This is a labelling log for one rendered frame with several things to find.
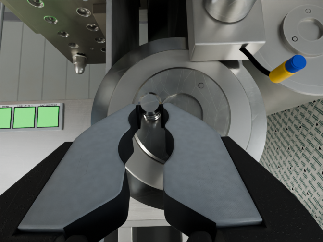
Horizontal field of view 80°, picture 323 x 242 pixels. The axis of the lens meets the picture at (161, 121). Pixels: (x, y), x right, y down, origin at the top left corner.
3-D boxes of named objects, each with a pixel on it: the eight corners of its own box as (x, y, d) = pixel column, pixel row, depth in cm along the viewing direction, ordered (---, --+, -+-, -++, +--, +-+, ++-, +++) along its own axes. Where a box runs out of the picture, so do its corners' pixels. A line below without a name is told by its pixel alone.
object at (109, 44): (112, -103, 20) (111, 67, 17) (139, 32, 43) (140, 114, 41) (107, -103, 20) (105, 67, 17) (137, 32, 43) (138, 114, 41)
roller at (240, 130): (251, 51, 16) (254, 196, 14) (196, 111, 42) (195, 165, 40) (112, 45, 16) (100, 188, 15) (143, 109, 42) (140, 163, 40)
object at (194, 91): (229, 171, 14) (123, 161, 14) (221, 168, 16) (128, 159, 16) (234, 70, 15) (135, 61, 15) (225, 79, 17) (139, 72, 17)
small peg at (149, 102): (157, 88, 12) (164, 110, 11) (158, 100, 14) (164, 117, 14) (135, 95, 12) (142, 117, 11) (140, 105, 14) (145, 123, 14)
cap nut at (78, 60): (83, 54, 49) (83, 71, 49) (89, 60, 53) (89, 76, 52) (69, 54, 49) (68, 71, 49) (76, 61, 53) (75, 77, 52)
